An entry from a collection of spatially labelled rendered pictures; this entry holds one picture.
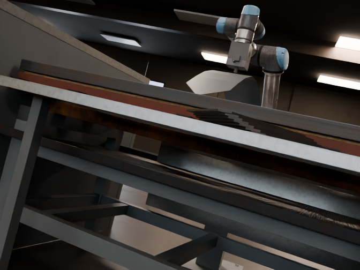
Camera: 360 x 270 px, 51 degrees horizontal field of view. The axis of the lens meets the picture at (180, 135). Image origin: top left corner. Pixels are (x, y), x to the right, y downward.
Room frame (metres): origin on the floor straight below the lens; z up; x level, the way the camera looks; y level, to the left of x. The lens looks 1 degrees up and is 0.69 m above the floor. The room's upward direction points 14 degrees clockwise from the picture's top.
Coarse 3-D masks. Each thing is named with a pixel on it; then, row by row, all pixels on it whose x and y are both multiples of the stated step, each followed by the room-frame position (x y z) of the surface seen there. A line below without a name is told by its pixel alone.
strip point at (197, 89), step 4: (188, 84) 1.43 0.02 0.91; (192, 84) 1.43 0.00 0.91; (196, 84) 1.43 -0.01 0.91; (192, 88) 1.39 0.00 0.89; (196, 88) 1.39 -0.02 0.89; (200, 88) 1.39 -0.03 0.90; (204, 88) 1.39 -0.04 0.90; (208, 88) 1.39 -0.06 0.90; (212, 88) 1.39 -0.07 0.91; (216, 88) 1.39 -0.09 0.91; (220, 88) 1.39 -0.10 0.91; (196, 92) 1.36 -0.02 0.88; (200, 92) 1.36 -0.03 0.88; (204, 92) 1.36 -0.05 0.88; (208, 92) 1.36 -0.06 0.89; (212, 92) 1.36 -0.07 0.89; (216, 92) 1.36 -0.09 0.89
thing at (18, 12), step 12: (0, 0) 1.44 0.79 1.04; (12, 12) 1.50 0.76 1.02; (24, 12) 1.55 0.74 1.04; (36, 24) 1.62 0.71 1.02; (48, 24) 1.68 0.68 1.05; (60, 36) 1.76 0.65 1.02; (72, 36) 1.83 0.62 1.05; (84, 48) 1.92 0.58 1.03; (108, 60) 2.13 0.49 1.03; (132, 72) 2.38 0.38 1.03
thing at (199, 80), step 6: (192, 78) 1.49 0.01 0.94; (198, 78) 1.48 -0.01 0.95; (204, 78) 1.48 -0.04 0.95; (210, 78) 1.48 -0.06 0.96; (198, 84) 1.43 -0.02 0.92; (204, 84) 1.43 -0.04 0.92; (210, 84) 1.43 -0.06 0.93; (216, 84) 1.42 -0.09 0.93; (222, 84) 1.42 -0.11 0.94; (228, 84) 1.42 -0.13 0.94; (234, 84) 1.42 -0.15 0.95
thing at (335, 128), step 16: (32, 64) 1.53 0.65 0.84; (48, 64) 1.50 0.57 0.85; (80, 80) 1.43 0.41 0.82; (96, 80) 1.40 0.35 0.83; (112, 80) 1.38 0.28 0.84; (128, 80) 1.35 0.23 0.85; (160, 96) 1.30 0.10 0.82; (176, 96) 1.27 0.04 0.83; (192, 96) 1.25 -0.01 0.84; (208, 96) 1.23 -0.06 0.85; (240, 112) 1.18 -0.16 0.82; (256, 112) 1.17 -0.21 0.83; (272, 112) 1.15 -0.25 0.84; (288, 112) 1.13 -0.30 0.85; (304, 128) 1.11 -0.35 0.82; (320, 128) 1.09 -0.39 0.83; (336, 128) 1.07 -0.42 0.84; (352, 128) 1.06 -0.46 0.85
